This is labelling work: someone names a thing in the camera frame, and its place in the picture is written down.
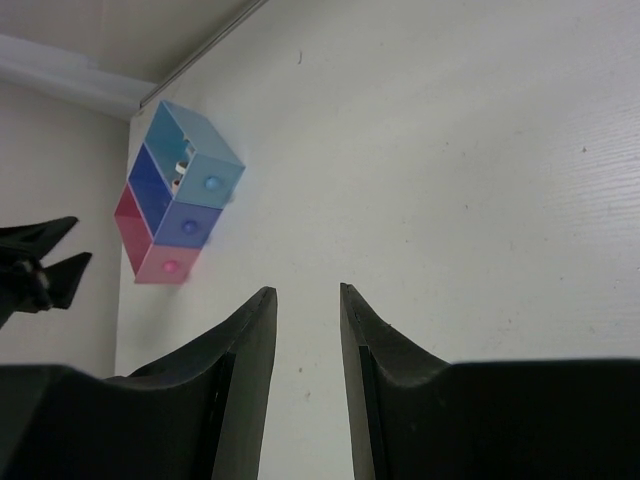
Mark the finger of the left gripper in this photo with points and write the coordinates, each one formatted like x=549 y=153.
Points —
x=35 y=241
x=56 y=285

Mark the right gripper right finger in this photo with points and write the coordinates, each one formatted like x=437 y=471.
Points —
x=413 y=415

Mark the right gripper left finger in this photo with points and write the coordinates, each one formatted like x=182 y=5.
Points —
x=196 y=413

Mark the pink beige correction tape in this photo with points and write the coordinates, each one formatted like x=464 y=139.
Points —
x=181 y=165

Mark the pink drawer box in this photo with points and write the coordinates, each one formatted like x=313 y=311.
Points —
x=151 y=263

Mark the light blue drawer box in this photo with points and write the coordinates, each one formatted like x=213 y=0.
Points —
x=214 y=171

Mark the aluminium rail right side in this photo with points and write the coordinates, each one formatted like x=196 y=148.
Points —
x=247 y=9

